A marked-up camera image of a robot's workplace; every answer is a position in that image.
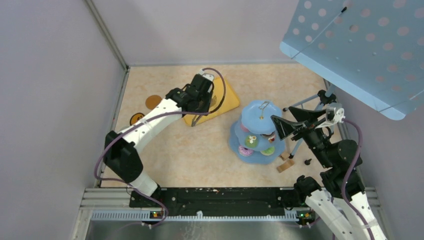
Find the small wooden block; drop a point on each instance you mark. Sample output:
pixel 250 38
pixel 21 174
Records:
pixel 285 155

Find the chocolate swirl roll cake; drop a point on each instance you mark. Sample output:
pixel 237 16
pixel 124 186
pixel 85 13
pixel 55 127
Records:
pixel 269 137

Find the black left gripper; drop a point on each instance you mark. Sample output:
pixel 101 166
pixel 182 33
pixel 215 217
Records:
pixel 208 97

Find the yellow serving tray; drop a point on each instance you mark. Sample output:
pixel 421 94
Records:
pixel 231 100

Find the blue metal tripod stand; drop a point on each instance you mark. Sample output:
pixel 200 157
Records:
pixel 324 97

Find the white cable duct strip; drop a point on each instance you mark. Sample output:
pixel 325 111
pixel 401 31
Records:
pixel 147 216

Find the blue perforated board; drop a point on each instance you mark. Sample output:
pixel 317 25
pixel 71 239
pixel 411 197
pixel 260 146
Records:
pixel 371 49

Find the blue three-tier cake stand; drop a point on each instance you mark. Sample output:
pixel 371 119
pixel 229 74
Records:
pixel 256 117

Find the black yellow round coaster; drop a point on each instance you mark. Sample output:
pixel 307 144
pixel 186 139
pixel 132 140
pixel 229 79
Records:
pixel 135 118

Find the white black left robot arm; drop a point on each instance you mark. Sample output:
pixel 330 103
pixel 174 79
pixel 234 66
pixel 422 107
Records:
pixel 122 149

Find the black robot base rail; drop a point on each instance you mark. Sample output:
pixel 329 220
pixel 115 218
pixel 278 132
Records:
pixel 221 201

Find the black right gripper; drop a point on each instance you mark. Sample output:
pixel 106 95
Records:
pixel 284 128

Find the green frosted donut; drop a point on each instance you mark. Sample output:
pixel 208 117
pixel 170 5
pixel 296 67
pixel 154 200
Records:
pixel 269 151

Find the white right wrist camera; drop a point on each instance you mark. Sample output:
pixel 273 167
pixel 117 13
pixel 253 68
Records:
pixel 334 114

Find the metal food tongs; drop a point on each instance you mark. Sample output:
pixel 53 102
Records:
pixel 196 118

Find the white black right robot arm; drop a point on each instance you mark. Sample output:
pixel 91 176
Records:
pixel 342 203

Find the purple frosted donut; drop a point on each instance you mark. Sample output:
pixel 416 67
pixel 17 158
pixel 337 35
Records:
pixel 245 152

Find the small black knob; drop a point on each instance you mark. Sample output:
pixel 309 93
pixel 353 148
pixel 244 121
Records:
pixel 308 162

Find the light brown round coaster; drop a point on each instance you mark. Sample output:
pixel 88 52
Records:
pixel 152 101

